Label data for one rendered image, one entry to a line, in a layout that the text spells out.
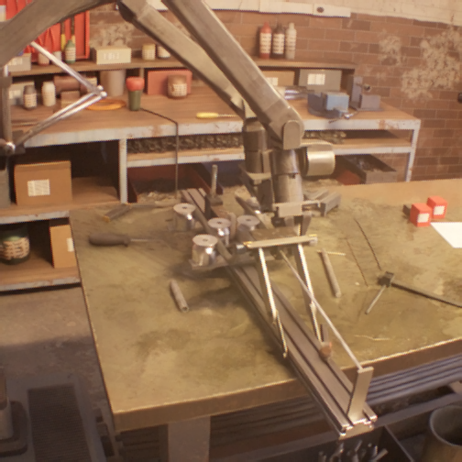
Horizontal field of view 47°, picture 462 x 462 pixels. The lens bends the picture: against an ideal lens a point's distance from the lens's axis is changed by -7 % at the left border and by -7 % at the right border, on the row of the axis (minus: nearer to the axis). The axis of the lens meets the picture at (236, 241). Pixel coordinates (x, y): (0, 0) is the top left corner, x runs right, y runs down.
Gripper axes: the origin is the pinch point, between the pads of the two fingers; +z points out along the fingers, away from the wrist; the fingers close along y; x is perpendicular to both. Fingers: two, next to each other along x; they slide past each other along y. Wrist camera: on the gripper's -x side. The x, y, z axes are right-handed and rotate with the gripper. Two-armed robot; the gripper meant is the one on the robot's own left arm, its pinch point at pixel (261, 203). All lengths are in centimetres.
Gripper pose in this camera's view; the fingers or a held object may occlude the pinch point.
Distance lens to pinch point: 134.7
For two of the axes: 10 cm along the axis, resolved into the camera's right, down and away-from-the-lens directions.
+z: 1.0, 8.5, 5.1
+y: -3.4, -4.5, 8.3
